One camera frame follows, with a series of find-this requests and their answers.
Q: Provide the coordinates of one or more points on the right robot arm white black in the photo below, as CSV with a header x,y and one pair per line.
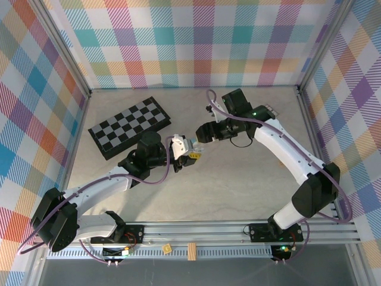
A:
x,y
285,149

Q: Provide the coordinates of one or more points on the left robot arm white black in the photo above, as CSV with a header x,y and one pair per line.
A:
x,y
98,190

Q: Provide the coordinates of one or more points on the black grey chessboard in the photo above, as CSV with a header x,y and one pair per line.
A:
x,y
128,125

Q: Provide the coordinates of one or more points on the playing card box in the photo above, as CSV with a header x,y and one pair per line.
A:
x,y
274,112

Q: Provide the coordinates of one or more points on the tall wooden block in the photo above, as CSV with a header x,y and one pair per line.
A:
x,y
192,251

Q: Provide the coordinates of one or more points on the wooden letter tile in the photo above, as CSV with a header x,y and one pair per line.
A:
x,y
167,248

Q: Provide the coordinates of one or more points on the black controller box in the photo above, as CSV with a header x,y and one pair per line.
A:
x,y
281,251
116,252

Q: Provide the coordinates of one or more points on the aluminium side rail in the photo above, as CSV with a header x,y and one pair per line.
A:
x,y
309,125
80,125

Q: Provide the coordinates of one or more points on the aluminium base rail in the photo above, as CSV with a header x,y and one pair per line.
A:
x,y
193,231

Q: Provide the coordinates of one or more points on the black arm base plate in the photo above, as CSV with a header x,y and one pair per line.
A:
x,y
259,232
137,233

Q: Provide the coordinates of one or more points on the aluminium frame post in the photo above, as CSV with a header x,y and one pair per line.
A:
x,y
324,44
64,47

